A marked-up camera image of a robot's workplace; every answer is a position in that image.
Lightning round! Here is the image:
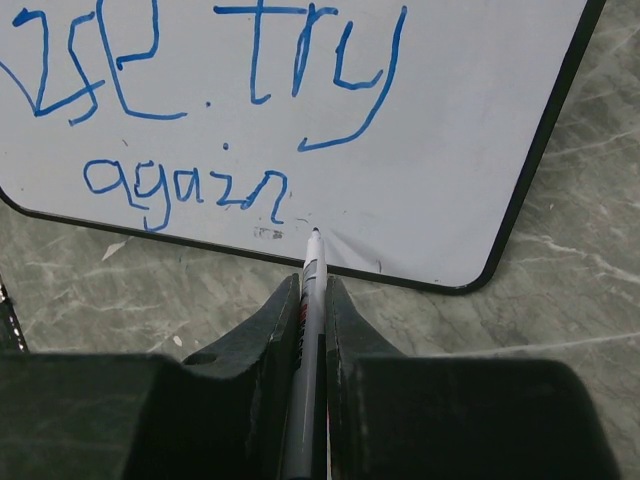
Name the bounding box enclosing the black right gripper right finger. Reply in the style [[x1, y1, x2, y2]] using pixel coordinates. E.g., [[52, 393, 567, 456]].
[[326, 277, 621, 479]]

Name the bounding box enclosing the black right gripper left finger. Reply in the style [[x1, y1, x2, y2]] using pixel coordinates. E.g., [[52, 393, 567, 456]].
[[1, 275, 299, 479]]

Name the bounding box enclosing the white whiteboard marker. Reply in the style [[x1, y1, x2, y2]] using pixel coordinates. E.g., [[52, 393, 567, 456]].
[[281, 228, 327, 479]]

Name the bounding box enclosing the small black-framed whiteboard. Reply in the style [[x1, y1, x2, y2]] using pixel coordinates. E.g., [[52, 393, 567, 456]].
[[1, 1, 604, 292]]

